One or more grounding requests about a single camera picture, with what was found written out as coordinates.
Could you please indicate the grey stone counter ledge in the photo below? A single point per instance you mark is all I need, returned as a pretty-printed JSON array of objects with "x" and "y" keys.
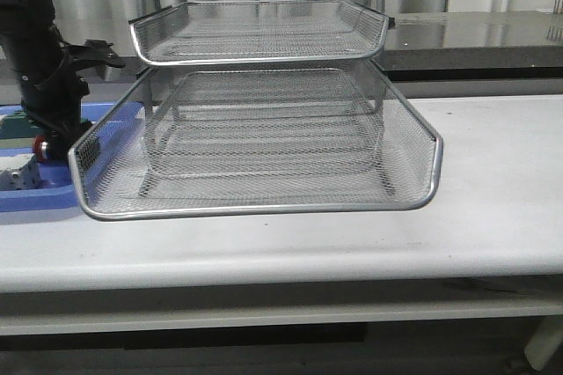
[{"x": 473, "y": 45}]

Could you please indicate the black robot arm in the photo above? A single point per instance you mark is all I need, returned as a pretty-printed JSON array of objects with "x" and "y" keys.
[{"x": 26, "y": 20}]

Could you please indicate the green terminal block component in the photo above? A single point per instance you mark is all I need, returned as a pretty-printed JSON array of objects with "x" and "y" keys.
[{"x": 20, "y": 124}]

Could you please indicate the grey metal rack frame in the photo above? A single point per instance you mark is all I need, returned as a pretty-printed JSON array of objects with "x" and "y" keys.
[{"x": 259, "y": 90}]

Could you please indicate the blue plastic tray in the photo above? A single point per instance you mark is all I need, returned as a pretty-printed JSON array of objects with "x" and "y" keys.
[{"x": 55, "y": 191}]

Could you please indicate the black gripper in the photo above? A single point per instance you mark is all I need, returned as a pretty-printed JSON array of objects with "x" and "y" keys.
[{"x": 48, "y": 74}]

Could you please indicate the white circuit breaker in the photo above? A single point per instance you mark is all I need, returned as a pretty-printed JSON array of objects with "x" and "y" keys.
[{"x": 19, "y": 172}]

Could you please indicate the red emergency push button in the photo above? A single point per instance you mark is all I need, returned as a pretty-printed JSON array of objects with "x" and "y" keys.
[{"x": 52, "y": 147}]

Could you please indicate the silver mesh tray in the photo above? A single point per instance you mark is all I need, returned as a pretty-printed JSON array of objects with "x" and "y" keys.
[
  {"x": 111, "y": 189},
  {"x": 296, "y": 146},
  {"x": 276, "y": 31}
]

